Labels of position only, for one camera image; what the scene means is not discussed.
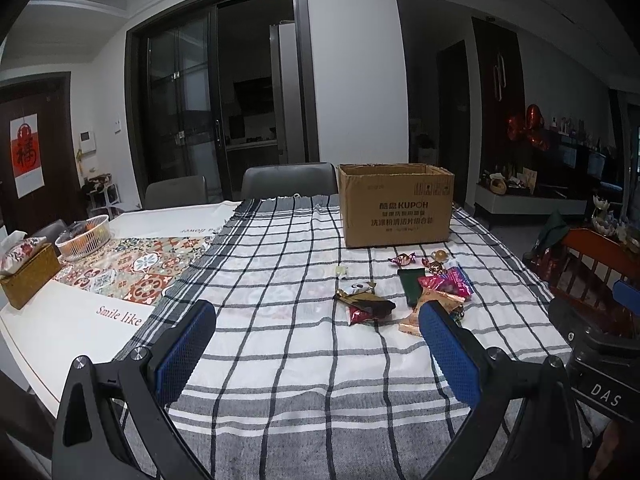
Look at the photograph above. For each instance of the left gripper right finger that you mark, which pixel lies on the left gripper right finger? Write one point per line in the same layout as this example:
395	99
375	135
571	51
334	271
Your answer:
545	440

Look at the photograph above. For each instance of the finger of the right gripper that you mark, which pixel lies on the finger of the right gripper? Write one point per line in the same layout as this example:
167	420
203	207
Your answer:
628	296

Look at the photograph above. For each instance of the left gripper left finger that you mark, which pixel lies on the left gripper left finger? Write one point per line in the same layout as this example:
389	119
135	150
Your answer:
89	442

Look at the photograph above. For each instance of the gold fortune biscuits bag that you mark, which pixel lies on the gold fortune biscuits bag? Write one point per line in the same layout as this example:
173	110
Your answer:
431	304

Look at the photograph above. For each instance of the red snack packet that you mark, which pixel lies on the red snack packet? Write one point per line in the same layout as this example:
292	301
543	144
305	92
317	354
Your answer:
357	316

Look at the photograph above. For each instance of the black gold snack packet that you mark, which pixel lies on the black gold snack packet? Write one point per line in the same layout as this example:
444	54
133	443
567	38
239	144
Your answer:
362	295

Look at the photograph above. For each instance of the red wooden chair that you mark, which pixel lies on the red wooden chair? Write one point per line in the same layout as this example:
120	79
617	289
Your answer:
582	269

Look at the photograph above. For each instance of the green cloth on chair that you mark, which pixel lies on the green cloth on chair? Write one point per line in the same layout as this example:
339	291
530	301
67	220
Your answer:
553	231

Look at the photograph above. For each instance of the white table mat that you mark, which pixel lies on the white table mat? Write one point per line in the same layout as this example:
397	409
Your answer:
61	322

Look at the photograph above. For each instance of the patterned table runner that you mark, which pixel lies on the patterned table runner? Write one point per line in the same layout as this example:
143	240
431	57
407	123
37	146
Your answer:
138	270

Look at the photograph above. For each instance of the pink snack packet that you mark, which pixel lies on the pink snack packet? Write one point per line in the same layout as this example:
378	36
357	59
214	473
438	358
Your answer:
452	281

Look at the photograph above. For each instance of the woven tissue box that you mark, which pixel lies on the woven tissue box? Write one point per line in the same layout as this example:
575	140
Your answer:
27	263

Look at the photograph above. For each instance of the white tv bench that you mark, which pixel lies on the white tv bench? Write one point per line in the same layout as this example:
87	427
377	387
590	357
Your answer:
511	210

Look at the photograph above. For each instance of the glass fruit bowl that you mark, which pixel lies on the glass fruit bowl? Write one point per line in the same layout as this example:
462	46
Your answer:
84	237

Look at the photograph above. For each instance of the dark green snack packet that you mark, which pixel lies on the dark green snack packet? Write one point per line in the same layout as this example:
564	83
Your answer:
410	282

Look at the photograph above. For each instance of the red foil balloons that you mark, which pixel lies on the red foil balloons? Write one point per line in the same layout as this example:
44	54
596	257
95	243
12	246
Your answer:
529	127

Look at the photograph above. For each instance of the red foil candy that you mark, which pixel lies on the red foil candy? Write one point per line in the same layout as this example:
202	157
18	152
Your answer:
403	260

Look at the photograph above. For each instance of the white shoe rack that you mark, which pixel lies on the white shoe rack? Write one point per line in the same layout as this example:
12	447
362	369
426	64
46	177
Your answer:
100	196

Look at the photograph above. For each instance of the grey chair far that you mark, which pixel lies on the grey chair far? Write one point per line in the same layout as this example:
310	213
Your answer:
176	192

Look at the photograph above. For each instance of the grey chair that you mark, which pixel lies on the grey chair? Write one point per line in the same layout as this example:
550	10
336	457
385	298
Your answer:
310	179
176	192

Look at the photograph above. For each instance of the brown cardboard box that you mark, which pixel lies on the brown cardboard box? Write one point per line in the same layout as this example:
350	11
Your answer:
394	205

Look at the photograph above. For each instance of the grey chair near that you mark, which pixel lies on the grey chair near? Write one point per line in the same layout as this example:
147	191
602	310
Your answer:
310	179

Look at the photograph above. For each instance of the red fu poster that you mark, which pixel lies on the red fu poster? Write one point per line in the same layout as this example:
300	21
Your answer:
25	155

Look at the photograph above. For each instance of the glass sliding door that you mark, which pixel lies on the glass sliding door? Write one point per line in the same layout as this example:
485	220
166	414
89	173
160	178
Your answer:
216	87

